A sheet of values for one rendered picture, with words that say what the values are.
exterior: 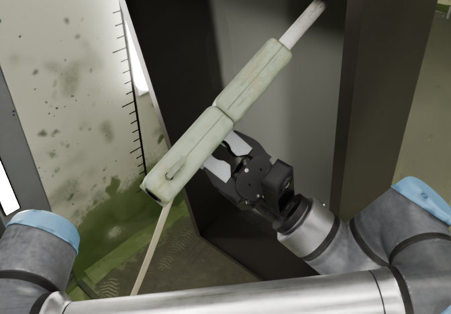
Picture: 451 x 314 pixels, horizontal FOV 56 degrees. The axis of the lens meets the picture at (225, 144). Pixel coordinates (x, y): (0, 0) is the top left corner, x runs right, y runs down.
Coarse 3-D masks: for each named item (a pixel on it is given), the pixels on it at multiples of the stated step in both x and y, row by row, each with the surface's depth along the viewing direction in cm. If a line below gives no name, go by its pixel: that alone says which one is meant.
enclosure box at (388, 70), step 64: (128, 0) 100; (192, 0) 117; (256, 0) 118; (384, 0) 63; (192, 64) 127; (320, 64) 118; (384, 64) 76; (256, 128) 158; (320, 128) 135; (384, 128) 94; (192, 192) 156; (320, 192) 157; (384, 192) 125; (256, 256) 163
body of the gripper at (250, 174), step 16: (256, 160) 65; (240, 176) 64; (256, 176) 64; (240, 192) 63; (256, 192) 64; (240, 208) 70; (256, 208) 71; (288, 208) 66; (304, 208) 65; (272, 224) 69; (288, 224) 64
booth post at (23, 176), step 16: (0, 80) 136; (0, 96) 138; (0, 112) 141; (0, 128) 143; (16, 128) 147; (0, 144) 145; (16, 144) 150; (16, 160) 152; (32, 160) 157; (16, 176) 155; (32, 176) 160; (16, 192) 158; (32, 192) 163; (32, 208) 166; (48, 208) 172; (0, 224) 165
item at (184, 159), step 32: (320, 0) 71; (288, 32) 68; (256, 64) 64; (224, 96) 61; (256, 96) 63; (192, 128) 59; (224, 128) 60; (160, 160) 57; (192, 160) 58; (160, 192) 56
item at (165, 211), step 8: (168, 208) 95; (160, 216) 98; (160, 224) 99; (160, 232) 102; (152, 240) 104; (152, 248) 105; (144, 264) 110; (144, 272) 112; (136, 280) 115; (136, 288) 116
